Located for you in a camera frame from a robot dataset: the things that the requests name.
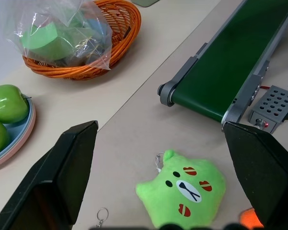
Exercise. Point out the pink plate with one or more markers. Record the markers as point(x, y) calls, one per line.
point(26, 136)

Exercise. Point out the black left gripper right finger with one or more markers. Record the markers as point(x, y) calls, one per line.
point(261, 172)

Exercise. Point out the green conveyor belt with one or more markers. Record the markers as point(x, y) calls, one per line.
point(228, 64)

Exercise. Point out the orange object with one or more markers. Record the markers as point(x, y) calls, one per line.
point(250, 218)

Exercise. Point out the green apple with stem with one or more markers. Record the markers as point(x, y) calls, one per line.
point(7, 103)

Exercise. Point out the grey perforated control box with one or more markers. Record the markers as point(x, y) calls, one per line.
point(272, 107)

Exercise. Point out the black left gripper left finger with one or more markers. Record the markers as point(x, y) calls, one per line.
point(50, 177)

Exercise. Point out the clear plastic bag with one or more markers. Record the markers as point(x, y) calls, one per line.
point(62, 31)

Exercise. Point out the green foam block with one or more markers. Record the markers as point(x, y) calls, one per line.
point(42, 38)

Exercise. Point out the pale green object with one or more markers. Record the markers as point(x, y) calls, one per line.
point(146, 2)

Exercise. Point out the blue foam block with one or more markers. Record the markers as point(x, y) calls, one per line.
point(97, 25)

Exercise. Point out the green plush toy keychain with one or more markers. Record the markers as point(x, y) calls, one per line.
point(182, 191)

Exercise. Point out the blue plate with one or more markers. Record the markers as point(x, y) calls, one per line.
point(16, 134)

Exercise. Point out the orange wicker basket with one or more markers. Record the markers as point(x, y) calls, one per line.
point(121, 40)

